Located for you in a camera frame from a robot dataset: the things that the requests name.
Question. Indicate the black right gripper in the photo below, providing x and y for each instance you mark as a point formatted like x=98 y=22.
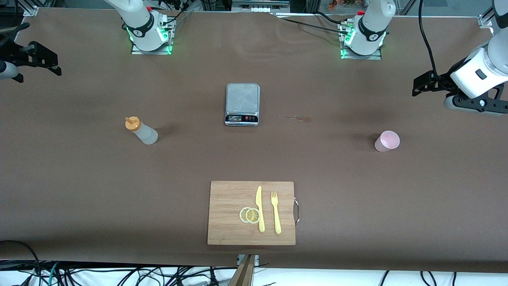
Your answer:
x=15 y=53

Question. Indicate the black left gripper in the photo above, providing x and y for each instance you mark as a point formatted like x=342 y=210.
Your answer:
x=443 y=82

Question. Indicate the pink plastic cup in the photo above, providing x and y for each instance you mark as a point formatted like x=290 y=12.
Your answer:
x=387 y=141

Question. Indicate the clear sauce bottle orange cap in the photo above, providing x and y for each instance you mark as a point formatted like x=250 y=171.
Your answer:
x=143 y=133

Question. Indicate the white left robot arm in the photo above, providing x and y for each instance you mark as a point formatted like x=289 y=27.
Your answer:
x=371 y=28

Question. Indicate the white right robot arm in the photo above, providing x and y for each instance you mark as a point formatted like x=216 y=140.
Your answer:
x=139 y=24

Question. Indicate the orange and green toys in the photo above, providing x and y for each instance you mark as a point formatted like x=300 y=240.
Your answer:
x=337 y=4

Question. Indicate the white power strip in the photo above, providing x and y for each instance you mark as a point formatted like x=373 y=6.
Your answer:
x=262 y=8

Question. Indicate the silver kitchen scale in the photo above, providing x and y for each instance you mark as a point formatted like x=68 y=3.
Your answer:
x=242 y=99

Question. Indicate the yellow plastic fork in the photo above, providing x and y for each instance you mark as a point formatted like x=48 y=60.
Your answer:
x=276 y=214

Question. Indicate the yellow plastic knife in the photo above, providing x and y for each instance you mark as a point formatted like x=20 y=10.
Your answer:
x=260 y=210

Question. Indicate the lemon slice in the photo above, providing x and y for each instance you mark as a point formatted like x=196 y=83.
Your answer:
x=253 y=215
x=242 y=215

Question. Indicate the wooden cutting board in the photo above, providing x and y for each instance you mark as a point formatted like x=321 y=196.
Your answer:
x=228 y=214

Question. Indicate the wooden beam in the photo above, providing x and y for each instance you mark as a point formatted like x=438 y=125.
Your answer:
x=243 y=274

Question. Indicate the aluminium frame profile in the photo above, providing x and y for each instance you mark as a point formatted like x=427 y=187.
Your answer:
x=485 y=20
x=31 y=11

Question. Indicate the small metal bracket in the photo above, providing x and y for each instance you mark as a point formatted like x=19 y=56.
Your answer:
x=256 y=259

